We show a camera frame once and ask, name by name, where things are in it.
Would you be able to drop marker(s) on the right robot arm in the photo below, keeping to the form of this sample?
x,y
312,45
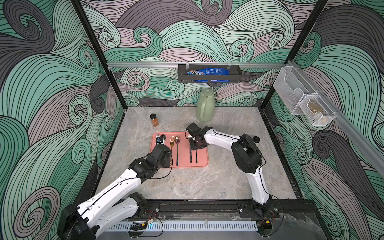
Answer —
x,y
248,158

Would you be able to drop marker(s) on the white perforated cable duct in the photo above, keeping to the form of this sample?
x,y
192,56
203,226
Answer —
x,y
202,226

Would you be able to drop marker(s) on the small clear wall bin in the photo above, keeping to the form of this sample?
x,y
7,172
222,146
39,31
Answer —
x,y
316,111

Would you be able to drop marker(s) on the pink plastic tray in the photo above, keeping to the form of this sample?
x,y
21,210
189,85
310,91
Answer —
x,y
184,146

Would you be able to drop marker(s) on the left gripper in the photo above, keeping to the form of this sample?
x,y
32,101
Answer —
x,y
168,160

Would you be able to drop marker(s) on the iridescent gold spoon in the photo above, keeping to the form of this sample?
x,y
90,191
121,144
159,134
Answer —
x,y
177,141

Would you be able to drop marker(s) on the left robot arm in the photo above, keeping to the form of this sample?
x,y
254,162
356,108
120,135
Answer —
x,y
114,203

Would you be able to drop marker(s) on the black wall basket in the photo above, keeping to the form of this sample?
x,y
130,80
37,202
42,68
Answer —
x,y
234,77

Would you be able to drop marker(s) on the black front base frame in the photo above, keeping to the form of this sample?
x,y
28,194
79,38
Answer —
x,y
242,208

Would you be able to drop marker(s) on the gold fork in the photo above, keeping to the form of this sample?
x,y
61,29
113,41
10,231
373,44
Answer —
x,y
172,142

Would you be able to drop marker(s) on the orange spice jar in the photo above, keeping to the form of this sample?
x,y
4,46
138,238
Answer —
x,y
154,120

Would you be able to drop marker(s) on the blue snack packet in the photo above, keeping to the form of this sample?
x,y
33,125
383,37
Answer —
x,y
209,71

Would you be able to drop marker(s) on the right side aluminium rail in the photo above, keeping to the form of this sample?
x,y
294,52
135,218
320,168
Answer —
x,y
372,154

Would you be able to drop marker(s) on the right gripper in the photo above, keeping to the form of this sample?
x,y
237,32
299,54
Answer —
x,y
195,142

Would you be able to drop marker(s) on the green plastic pitcher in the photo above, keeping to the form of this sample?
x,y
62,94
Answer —
x,y
206,105

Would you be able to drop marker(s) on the aluminium wall rail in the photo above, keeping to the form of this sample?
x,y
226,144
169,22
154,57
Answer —
x,y
152,64

